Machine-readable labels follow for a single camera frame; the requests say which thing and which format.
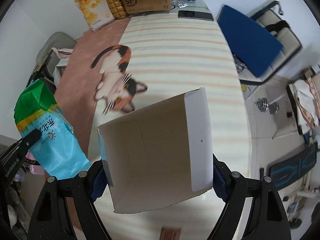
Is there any white cardboard box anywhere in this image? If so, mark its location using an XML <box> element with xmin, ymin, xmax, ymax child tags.
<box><xmin>98</xmin><ymin>88</ymin><xmax>213</xmax><ymax>214</ymax></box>

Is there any white padded chair with clothes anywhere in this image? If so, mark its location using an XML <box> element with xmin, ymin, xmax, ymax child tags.
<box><xmin>286</xmin><ymin>67</ymin><xmax>319</xmax><ymax>135</ymax></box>

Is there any black smartphone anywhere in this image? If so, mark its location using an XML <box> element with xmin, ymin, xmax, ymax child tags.
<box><xmin>178</xmin><ymin>10</ymin><xmax>214</xmax><ymax>21</ymax></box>

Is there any blue green snack bag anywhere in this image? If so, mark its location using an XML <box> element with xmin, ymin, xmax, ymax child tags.
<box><xmin>14</xmin><ymin>79</ymin><xmax>92</xmax><ymax>180</ymax></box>

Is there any black blue workout bench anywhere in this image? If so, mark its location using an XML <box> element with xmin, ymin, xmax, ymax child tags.
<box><xmin>266</xmin><ymin>143</ymin><xmax>318</xmax><ymax>191</ymax></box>

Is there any yellow chips bag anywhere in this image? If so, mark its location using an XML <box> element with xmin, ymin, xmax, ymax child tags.
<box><xmin>74</xmin><ymin>0</ymin><xmax>114</xmax><ymax>31</ymax></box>

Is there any pink suitcase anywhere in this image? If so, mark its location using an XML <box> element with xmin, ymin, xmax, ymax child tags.
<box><xmin>25</xmin><ymin>151</ymin><xmax>44</xmax><ymax>176</ymax></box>

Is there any blue cushion office chair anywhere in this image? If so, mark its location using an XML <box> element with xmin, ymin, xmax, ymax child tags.
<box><xmin>217</xmin><ymin>0</ymin><xmax>302</xmax><ymax>86</ymax></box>

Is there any chrome dumbbell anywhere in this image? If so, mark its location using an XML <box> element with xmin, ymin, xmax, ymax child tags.
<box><xmin>255</xmin><ymin>98</ymin><xmax>279</xmax><ymax>115</ymax></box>

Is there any grey chair with clothes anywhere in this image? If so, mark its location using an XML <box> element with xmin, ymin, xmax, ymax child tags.
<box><xmin>27</xmin><ymin>32</ymin><xmax>76</xmax><ymax>93</ymax></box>

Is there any gold wrapped snack pack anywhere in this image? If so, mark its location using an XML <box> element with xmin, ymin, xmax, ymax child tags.
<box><xmin>107</xmin><ymin>0</ymin><xmax>127</xmax><ymax>20</ymax></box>

